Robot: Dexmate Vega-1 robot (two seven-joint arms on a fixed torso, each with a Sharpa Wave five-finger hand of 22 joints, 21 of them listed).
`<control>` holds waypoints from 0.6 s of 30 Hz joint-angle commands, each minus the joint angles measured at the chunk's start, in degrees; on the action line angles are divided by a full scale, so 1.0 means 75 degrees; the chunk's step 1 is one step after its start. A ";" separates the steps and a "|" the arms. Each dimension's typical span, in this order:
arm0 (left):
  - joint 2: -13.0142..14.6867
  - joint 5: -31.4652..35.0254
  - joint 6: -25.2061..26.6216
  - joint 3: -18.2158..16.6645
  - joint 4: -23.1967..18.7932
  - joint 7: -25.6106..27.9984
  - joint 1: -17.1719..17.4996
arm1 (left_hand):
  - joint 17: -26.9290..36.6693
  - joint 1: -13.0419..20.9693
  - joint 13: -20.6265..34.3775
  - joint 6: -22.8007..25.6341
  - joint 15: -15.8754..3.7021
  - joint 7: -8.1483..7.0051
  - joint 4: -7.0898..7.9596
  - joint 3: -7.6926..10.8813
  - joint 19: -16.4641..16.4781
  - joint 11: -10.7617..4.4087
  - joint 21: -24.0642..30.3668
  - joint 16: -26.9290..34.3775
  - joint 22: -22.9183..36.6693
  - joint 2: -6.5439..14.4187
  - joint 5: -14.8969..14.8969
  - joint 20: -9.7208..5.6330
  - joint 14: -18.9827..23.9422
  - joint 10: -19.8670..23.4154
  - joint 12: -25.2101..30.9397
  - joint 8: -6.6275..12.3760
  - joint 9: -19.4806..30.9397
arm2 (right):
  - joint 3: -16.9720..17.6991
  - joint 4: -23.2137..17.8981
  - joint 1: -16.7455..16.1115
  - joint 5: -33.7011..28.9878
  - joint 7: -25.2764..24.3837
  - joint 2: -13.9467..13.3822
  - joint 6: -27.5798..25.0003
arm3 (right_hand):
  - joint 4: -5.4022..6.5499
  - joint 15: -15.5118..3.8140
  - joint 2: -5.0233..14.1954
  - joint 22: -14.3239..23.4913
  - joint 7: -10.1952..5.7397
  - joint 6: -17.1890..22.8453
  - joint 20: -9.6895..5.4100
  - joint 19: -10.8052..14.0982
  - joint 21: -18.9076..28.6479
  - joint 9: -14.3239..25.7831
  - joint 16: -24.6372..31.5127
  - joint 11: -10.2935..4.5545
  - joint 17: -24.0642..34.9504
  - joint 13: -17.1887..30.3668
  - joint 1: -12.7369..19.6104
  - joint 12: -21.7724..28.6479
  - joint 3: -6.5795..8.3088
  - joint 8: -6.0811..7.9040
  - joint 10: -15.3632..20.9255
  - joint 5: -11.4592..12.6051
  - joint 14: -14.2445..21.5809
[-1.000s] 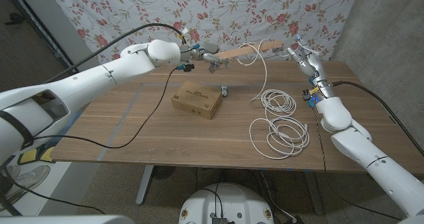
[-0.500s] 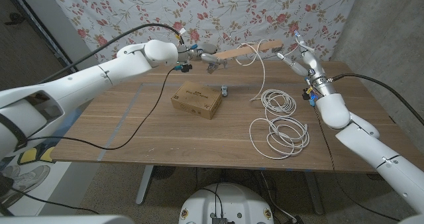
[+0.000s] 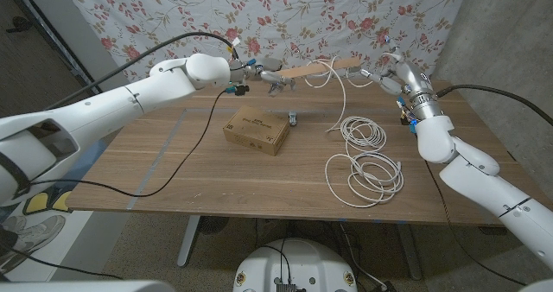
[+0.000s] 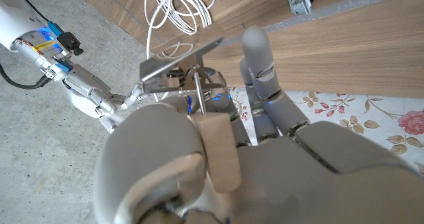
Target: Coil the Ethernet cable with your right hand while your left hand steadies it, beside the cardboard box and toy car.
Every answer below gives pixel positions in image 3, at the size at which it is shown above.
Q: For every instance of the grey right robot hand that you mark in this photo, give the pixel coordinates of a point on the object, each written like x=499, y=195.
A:
x=410, y=78

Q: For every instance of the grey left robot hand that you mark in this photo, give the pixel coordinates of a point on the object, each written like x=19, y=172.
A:
x=268, y=64

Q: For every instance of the wooden stick with metal bracket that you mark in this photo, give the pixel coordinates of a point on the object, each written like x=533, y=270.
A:
x=319, y=67

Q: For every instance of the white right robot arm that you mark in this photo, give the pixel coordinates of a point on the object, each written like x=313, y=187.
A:
x=484, y=184

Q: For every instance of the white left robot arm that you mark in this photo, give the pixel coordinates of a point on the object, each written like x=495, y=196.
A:
x=108, y=110

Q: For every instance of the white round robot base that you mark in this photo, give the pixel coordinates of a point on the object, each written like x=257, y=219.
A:
x=319, y=262

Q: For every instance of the small silver toy car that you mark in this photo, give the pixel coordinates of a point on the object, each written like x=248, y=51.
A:
x=293, y=118

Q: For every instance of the brown cardboard box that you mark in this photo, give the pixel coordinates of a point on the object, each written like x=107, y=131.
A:
x=259, y=130

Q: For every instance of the floral backdrop cloth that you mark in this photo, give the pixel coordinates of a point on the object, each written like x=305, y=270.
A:
x=259, y=7

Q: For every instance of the black round fan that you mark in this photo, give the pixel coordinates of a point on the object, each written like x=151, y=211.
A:
x=211, y=225

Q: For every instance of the white table leg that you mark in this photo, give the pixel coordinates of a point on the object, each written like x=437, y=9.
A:
x=188, y=240
x=410, y=253

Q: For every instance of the yellow and black shoe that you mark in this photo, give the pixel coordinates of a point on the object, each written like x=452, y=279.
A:
x=39, y=201

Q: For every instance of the white robot chest edge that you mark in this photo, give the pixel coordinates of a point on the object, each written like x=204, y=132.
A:
x=86, y=287

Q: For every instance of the grey sneaker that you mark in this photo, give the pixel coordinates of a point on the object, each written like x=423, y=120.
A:
x=30, y=236

